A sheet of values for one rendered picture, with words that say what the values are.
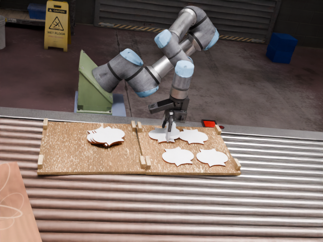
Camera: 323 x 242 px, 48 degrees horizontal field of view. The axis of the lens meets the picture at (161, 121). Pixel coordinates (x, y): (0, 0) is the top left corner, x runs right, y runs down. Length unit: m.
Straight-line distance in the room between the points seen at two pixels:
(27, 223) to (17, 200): 0.10
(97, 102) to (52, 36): 3.18
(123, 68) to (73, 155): 0.57
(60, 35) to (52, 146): 3.52
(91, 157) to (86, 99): 0.46
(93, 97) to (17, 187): 0.80
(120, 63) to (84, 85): 0.21
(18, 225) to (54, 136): 0.60
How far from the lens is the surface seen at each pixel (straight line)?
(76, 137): 1.60
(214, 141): 1.72
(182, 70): 1.48
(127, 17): 6.15
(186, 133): 1.71
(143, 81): 1.86
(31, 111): 1.82
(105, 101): 1.87
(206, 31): 1.91
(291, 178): 1.69
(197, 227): 1.30
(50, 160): 1.47
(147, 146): 1.58
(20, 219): 1.11
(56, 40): 4.99
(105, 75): 1.87
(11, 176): 1.24
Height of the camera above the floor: 1.84
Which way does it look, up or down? 30 degrees down
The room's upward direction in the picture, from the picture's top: 10 degrees clockwise
